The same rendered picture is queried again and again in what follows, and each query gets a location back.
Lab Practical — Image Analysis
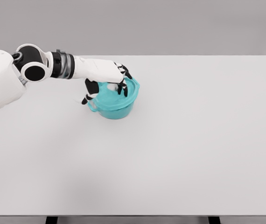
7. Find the white striped left robot hand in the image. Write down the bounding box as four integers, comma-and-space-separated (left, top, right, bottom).
81, 58, 133, 105

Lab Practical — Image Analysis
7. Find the teal cooking pot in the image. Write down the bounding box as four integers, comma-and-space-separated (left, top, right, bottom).
87, 76, 140, 120

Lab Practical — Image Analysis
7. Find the teal pot lid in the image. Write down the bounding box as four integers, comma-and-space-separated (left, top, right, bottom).
93, 77, 140, 111

